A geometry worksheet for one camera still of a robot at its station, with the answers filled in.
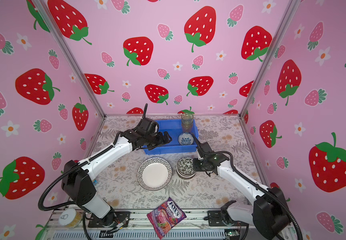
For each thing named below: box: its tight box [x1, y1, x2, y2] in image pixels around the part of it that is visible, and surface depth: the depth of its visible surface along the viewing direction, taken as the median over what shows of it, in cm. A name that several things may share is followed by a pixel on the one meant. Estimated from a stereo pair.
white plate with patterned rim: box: [137, 157, 172, 191], surface depth 89 cm
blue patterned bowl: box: [177, 132, 195, 146], surface depth 104 cm
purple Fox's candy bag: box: [146, 197, 187, 240], surface depth 75 cm
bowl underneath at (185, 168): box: [176, 156, 196, 180], surface depth 87 cm
